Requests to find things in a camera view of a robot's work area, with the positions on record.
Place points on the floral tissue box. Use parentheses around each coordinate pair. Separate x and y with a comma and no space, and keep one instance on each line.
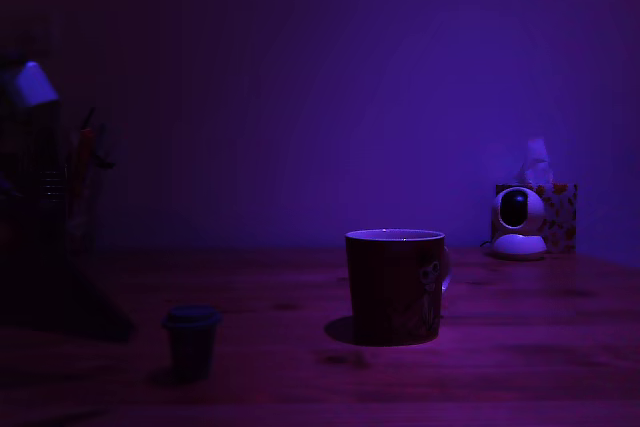
(562,217)

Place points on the dark mug with cartoon print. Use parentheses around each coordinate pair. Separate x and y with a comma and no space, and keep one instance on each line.
(390,287)

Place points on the white tissue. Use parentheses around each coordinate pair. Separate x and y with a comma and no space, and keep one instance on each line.
(537,162)

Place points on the metal mesh utensil holder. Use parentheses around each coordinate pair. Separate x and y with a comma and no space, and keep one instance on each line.
(54,184)

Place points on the red kitchen utensil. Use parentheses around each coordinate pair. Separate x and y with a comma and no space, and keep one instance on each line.
(85,152)

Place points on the small white round camera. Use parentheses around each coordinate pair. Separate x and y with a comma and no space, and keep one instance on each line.
(517,244)

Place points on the dark coffee capsule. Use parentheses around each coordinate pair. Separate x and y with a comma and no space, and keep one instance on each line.
(191,342)

